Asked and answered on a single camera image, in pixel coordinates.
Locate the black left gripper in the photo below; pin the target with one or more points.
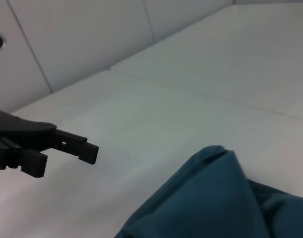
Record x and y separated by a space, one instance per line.
15 135

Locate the teal t-shirt with FREE print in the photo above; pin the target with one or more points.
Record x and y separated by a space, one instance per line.
216 198

